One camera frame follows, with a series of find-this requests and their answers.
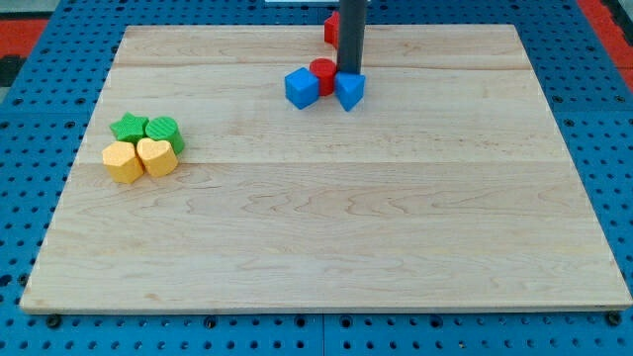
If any blue cube block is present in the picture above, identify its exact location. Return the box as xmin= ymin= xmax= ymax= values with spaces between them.
xmin=284 ymin=67 xmax=319 ymax=110

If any blue triangular prism block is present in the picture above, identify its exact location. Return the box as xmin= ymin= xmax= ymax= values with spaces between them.
xmin=334 ymin=72 xmax=366 ymax=112

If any red cylinder block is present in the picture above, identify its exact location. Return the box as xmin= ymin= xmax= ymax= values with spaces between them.
xmin=309 ymin=57 xmax=337 ymax=96

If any light wooden board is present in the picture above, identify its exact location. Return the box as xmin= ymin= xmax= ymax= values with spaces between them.
xmin=20 ymin=25 xmax=632 ymax=315

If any red block behind rod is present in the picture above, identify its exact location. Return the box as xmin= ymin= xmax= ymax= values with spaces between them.
xmin=323 ymin=11 xmax=339 ymax=48

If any yellow heart block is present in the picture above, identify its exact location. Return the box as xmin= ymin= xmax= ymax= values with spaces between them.
xmin=136 ymin=137 xmax=178 ymax=177

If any green cylinder block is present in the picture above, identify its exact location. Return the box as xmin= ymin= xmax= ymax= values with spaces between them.
xmin=144 ymin=116 xmax=185 ymax=155

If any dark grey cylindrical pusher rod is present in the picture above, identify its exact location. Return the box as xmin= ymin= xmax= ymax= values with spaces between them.
xmin=336 ymin=0 xmax=367 ymax=74

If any green star block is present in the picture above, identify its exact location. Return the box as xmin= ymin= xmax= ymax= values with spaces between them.
xmin=110 ymin=112 xmax=149 ymax=144

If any yellow hexagon block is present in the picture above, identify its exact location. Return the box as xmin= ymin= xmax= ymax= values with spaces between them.
xmin=102 ymin=141 xmax=144 ymax=184

